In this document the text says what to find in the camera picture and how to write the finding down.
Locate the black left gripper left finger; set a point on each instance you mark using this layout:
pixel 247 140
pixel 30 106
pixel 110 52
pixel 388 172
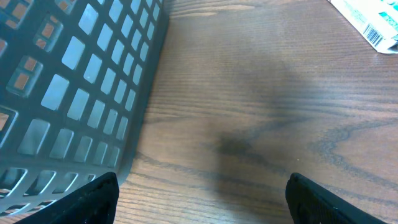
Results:
pixel 93 203

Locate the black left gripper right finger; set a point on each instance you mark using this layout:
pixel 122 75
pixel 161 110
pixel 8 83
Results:
pixel 310 203

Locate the white Panadol box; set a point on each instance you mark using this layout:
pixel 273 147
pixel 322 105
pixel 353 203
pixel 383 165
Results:
pixel 375 20

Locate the grey plastic basket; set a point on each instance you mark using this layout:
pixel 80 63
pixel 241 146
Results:
pixel 75 81

